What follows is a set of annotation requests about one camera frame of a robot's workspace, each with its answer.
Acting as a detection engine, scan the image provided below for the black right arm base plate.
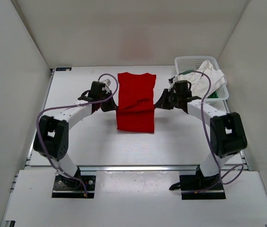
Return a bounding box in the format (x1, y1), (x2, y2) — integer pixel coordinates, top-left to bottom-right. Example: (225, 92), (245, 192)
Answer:
(179, 175), (226, 200)

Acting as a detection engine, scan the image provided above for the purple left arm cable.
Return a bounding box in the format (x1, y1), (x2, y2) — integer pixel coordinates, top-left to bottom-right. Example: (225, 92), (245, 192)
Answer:
(36, 73), (119, 197)

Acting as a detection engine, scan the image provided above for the dark label sticker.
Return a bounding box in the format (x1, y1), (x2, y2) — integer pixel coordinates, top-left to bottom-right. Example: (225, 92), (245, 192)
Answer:
(55, 67), (72, 71)

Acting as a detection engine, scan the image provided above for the white t shirt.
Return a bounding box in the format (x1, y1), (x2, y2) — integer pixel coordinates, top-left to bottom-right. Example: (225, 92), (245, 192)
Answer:
(176, 60), (227, 95)

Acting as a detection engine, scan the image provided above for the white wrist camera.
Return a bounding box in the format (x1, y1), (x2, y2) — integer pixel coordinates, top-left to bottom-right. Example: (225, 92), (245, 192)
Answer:
(101, 79), (111, 87)
(168, 75), (178, 90)

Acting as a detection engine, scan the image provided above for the red t shirt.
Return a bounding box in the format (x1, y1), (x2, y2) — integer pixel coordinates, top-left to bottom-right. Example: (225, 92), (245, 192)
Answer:
(116, 72), (156, 133)

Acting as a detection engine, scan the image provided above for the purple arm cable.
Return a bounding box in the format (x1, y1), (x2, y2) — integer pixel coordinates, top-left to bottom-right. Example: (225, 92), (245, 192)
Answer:
(171, 70), (245, 196)
(36, 73), (119, 197)

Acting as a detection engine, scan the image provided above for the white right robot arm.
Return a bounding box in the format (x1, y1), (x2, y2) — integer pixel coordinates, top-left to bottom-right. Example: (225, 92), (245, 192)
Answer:
(155, 80), (247, 191)

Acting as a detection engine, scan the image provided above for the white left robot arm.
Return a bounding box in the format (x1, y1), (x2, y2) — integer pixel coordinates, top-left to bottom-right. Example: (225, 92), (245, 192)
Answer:
(33, 79), (117, 189)

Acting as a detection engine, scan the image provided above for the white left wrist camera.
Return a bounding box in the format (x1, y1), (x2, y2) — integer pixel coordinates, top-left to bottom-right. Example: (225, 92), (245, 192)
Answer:
(101, 79), (111, 87)

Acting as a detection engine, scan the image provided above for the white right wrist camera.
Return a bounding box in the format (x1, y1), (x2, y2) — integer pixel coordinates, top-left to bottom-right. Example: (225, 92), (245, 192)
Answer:
(168, 75), (178, 90)

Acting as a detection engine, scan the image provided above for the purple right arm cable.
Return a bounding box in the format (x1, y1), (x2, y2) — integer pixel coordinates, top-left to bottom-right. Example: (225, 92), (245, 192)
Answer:
(171, 70), (245, 196)

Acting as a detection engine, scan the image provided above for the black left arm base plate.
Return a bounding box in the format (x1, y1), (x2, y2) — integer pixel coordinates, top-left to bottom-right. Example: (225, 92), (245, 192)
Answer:
(52, 175), (96, 199)

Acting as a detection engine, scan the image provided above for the white plastic basket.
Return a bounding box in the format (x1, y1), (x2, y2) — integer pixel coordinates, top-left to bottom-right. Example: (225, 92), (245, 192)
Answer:
(169, 56), (229, 103)

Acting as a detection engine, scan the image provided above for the green t shirt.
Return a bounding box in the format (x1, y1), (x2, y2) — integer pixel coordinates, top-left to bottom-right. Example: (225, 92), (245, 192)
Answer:
(178, 70), (223, 98)

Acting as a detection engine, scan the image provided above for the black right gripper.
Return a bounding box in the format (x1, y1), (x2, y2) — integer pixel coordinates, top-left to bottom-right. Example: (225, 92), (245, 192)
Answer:
(155, 89), (182, 111)

